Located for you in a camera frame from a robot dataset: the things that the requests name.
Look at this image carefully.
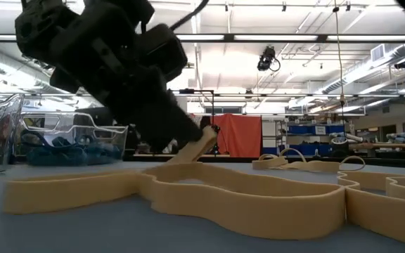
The colourful poster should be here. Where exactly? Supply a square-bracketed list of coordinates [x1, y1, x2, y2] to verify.
[4, 114, 46, 148]

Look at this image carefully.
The black stand frame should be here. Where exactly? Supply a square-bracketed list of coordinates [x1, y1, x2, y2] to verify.
[177, 89, 215, 155]

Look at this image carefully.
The black overhead light bar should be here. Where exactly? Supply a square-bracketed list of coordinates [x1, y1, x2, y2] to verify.
[0, 33, 405, 44]

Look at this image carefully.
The dark navy rubber band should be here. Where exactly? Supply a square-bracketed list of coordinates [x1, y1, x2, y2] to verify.
[20, 129, 91, 152]

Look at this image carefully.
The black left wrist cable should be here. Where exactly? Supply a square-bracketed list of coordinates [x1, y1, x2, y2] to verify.
[169, 0, 211, 32]

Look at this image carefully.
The wooden workbench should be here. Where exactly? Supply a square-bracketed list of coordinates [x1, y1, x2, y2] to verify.
[348, 141, 405, 150]

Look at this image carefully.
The white ceiling vent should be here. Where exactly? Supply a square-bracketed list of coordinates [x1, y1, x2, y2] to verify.
[370, 43, 387, 63]

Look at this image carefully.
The black monitor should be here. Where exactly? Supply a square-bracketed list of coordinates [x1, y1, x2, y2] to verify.
[73, 105, 116, 128]

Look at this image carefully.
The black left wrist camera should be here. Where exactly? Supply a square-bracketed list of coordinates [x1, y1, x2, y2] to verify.
[135, 23, 188, 84]

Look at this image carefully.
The orange cloth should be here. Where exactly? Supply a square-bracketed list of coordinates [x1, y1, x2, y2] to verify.
[210, 112, 263, 158]

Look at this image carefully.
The tan wavy rubber band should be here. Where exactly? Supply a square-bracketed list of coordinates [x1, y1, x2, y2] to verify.
[336, 170, 405, 249]

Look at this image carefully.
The black ceiling rail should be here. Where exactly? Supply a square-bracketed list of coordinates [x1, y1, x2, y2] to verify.
[0, 92, 405, 98]

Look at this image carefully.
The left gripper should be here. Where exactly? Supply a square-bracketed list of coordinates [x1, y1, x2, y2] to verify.
[49, 3, 205, 153]

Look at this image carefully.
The blue storage bin shelf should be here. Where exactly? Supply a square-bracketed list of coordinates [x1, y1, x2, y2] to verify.
[262, 119, 347, 156]

